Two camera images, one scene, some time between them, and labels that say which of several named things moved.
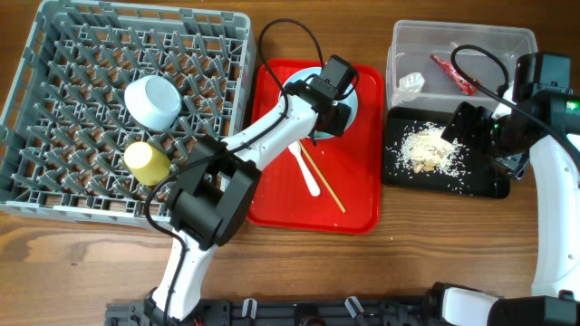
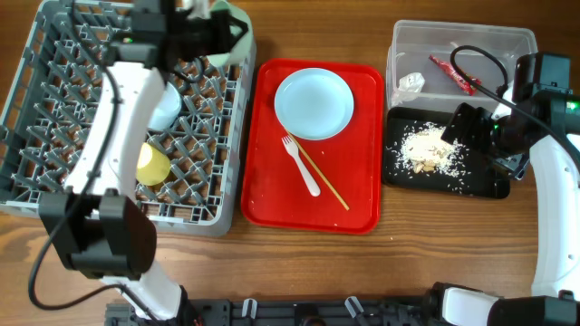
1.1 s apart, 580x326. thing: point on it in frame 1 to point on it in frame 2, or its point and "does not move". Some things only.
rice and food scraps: (421, 149) does not move
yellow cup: (149, 165) does not move
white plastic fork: (313, 185) does not move
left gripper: (336, 126) to (223, 24)
